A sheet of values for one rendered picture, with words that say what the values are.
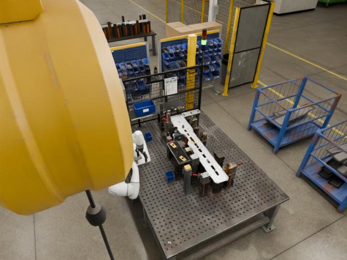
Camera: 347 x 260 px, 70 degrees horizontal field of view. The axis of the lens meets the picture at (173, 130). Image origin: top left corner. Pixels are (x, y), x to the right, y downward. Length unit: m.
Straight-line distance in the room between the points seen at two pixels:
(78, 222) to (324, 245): 3.30
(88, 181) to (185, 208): 2.81
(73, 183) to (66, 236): 3.70
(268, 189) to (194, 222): 1.03
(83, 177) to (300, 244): 3.78
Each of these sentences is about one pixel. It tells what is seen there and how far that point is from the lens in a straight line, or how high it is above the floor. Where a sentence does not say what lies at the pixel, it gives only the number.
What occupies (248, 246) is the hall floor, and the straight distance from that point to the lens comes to 3.66.
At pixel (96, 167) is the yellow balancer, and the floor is 3.07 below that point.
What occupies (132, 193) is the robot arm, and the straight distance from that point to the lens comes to 2.74.
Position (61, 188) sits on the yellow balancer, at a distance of 0.17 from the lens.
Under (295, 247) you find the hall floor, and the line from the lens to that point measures 3.84.
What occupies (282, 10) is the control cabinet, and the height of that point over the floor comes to 0.23.
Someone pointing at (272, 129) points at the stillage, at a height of 0.16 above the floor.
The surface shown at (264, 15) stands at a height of 1.76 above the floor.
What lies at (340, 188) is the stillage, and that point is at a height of 0.16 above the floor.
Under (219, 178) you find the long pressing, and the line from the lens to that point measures 2.88.
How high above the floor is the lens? 3.18
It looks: 39 degrees down
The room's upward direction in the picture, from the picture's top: straight up
